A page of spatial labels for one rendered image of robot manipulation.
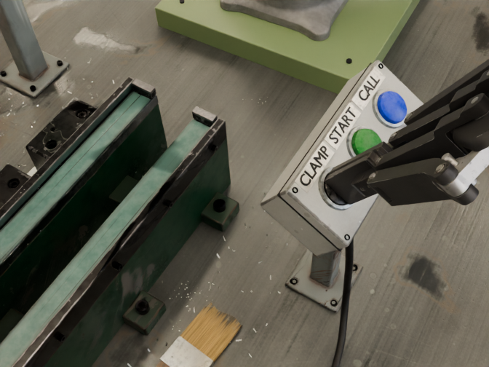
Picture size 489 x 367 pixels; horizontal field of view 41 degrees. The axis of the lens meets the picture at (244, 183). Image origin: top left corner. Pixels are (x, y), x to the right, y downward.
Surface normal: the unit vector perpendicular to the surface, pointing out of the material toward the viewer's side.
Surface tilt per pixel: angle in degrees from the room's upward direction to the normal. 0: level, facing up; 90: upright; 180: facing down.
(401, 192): 101
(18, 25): 90
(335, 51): 0
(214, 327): 2
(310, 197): 32
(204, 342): 1
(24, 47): 90
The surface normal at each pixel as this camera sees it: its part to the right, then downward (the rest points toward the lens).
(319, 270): -0.53, 0.71
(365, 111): 0.42, -0.26
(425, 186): -0.61, 0.75
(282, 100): -0.04, -0.57
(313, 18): 0.01, -0.35
